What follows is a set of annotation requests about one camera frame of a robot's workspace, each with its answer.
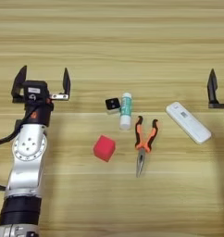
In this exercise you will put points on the small black white cube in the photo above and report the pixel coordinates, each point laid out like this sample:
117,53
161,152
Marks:
112,105

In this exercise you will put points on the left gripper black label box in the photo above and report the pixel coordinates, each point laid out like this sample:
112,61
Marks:
35,91

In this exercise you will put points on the white oblong plastic device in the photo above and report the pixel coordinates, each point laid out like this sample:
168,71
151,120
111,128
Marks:
188,122

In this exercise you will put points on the orange black needle-nose pliers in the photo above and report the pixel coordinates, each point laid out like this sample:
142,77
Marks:
143,145

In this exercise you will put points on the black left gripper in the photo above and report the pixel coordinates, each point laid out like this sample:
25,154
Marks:
39,115

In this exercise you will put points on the white green glue stick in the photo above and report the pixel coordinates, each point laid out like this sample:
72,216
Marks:
126,109

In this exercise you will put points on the red foam cube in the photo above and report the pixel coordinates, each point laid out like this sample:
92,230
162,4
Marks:
104,148

